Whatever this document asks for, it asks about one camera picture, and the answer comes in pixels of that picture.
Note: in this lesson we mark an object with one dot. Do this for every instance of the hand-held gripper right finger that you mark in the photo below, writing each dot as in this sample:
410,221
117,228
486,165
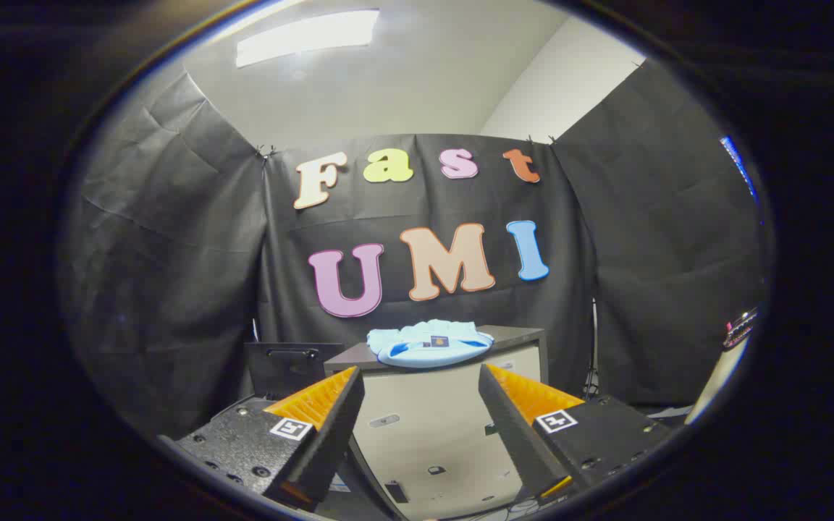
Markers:
518,441

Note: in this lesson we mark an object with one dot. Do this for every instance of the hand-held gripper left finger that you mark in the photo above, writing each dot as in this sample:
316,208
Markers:
316,441

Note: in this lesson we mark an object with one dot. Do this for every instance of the light blue shirt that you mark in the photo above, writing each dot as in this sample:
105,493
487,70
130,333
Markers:
417,344

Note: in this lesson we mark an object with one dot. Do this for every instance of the white cabinet with grey top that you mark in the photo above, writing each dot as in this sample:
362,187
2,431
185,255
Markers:
431,420

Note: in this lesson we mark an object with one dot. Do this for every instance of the black backdrop cloth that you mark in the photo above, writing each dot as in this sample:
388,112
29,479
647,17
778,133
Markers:
171,253

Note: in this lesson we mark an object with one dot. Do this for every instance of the blue lit screen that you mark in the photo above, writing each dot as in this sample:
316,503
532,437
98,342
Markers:
739,168

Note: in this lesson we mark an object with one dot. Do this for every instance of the ceiling light panel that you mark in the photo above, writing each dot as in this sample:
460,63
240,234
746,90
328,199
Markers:
308,36

